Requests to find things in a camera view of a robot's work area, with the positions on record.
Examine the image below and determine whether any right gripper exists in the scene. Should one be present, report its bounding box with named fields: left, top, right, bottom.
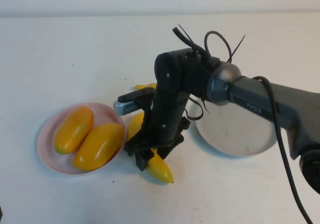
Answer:
left=124, top=94, right=191, bottom=172

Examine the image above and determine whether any long yellow banana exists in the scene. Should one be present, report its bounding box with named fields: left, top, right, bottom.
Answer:
left=126, top=112, right=175, bottom=184

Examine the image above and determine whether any yellow mango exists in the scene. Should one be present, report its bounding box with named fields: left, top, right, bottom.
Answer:
left=72, top=123, right=125, bottom=172

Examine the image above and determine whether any yellow banana with green tip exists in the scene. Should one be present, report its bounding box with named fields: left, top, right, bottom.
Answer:
left=134, top=82, right=157, bottom=90

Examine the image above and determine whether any orange mango with green tip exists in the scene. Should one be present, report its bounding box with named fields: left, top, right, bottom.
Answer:
left=54, top=106, right=95, bottom=155

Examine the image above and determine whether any grey round plate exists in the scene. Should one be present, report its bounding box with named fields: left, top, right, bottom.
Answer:
left=194, top=100, right=279, bottom=158

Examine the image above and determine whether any pink round plate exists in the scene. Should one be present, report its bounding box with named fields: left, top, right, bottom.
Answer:
left=37, top=102, right=126, bottom=176

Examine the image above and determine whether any looped black zip tie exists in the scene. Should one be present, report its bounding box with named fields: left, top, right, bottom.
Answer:
left=203, top=30, right=246, bottom=63

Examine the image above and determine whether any hanging black strap loop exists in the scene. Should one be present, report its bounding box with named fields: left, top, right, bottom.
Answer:
left=186, top=96, right=211, bottom=122

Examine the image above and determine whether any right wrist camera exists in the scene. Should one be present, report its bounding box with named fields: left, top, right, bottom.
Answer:
left=113, top=88, right=154, bottom=117

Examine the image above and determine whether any black wrist cable bundle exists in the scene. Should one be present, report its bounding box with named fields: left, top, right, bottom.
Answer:
left=171, top=23, right=218, bottom=66

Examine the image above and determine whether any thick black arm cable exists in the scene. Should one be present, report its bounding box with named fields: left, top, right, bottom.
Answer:
left=251, top=75, right=315, bottom=224

